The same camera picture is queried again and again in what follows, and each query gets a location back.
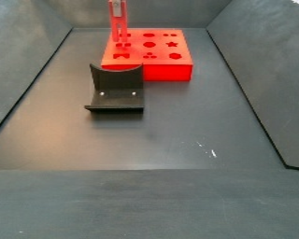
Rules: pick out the red double-square peg object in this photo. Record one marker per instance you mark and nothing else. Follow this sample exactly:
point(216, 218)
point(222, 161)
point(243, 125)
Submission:
point(117, 17)

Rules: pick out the red shape-sorter block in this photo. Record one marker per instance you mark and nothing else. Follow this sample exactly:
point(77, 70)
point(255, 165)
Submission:
point(159, 49)

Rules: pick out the black curved holder bracket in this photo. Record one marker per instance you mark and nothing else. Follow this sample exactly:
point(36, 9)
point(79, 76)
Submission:
point(117, 89)

